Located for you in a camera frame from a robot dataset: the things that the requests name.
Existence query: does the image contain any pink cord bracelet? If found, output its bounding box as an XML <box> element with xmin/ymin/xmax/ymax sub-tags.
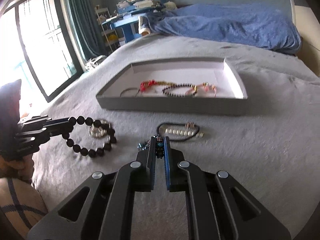
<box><xmin>185</xmin><ymin>81</ymin><xmax>218</xmax><ymax>98</ymax></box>

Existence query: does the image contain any black cord pearl bracelet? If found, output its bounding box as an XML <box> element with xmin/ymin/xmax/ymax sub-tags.
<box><xmin>156</xmin><ymin>121</ymin><xmax>205</xmax><ymax>142</ymax></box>

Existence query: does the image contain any grey bed cover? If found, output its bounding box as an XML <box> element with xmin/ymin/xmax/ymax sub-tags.
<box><xmin>33</xmin><ymin>35</ymin><xmax>319</xmax><ymax>239</ymax></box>

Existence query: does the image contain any blue desk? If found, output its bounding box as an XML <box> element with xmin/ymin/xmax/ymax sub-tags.
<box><xmin>111</xmin><ymin>0</ymin><xmax>166</xmax><ymax>43</ymax></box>

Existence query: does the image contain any white plush toy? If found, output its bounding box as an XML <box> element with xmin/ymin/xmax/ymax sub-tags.
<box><xmin>163</xmin><ymin>1</ymin><xmax>177</xmax><ymax>10</ymax></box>

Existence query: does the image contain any dark blue bead bracelet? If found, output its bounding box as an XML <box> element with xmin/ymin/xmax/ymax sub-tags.
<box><xmin>137</xmin><ymin>134</ymin><xmax>166</xmax><ymax>159</ymax></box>

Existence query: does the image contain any grey cardboard tray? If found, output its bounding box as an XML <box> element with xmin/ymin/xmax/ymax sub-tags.
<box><xmin>96</xmin><ymin>57</ymin><xmax>248</xmax><ymax>115</ymax></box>

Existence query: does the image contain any pearl ring hair clip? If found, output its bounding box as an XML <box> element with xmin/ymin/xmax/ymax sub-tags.
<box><xmin>88</xmin><ymin>119</ymin><xmax>111</xmax><ymax>139</ymax></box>

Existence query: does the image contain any beige checked pillow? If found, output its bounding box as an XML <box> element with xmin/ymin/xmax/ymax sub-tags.
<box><xmin>1</xmin><ymin>178</ymin><xmax>48</xmax><ymax>239</ymax></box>

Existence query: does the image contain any stack of papers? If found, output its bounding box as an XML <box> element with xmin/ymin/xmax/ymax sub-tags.
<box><xmin>117</xmin><ymin>0</ymin><xmax>161</xmax><ymax>12</ymax></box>

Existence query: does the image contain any dark purple bead bracelet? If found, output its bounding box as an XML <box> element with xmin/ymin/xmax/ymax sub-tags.
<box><xmin>162</xmin><ymin>83</ymin><xmax>198</xmax><ymax>98</ymax></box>

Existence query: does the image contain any person's left hand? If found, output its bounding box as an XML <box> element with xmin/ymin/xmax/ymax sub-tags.
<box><xmin>0</xmin><ymin>154</ymin><xmax>34</xmax><ymax>183</ymax></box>

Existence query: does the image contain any window with dark frame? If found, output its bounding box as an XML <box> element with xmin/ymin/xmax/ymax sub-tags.
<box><xmin>1</xmin><ymin>0</ymin><xmax>83</xmax><ymax>106</ymax></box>

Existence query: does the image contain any blue blanket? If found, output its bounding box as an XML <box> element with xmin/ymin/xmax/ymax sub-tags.
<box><xmin>140</xmin><ymin>4</ymin><xmax>302</xmax><ymax>55</ymax></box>

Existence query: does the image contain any red bead bracelet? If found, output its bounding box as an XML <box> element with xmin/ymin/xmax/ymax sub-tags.
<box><xmin>139</xmin><ymin>80</ymin><xmax>181</xmax><ymax>94</ymax></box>

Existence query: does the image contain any large black bead bracelet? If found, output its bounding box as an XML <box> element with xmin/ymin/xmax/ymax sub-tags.
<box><xmin>61</xmin><ymin>115</ymin><xmax>118</xmax><ymax>158</ymax></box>

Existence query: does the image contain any black hair tie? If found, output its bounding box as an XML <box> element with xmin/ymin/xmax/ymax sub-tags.
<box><xmin>120</xmin><ymin>87</ymin><xmax>141</xmax><ymax>98</ymax></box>

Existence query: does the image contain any white wardrobe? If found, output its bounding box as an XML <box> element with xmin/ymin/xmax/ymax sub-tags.
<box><xmin>293</xmin><ymin>0</ymin><xmax>319</xmax><ymax>76</ymax></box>

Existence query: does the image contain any teal curtain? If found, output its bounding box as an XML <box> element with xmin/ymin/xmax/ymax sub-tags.
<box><xmin>67</xmin><ymin>0</ymin><xmax>107</xmax><ymax>61</ymax></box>

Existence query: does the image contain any white shelf rack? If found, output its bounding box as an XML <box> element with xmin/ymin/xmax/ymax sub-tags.
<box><xmin>95</xmin><ymin>5</ymin><xmax>125</xmax><ymax>55</ymax></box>

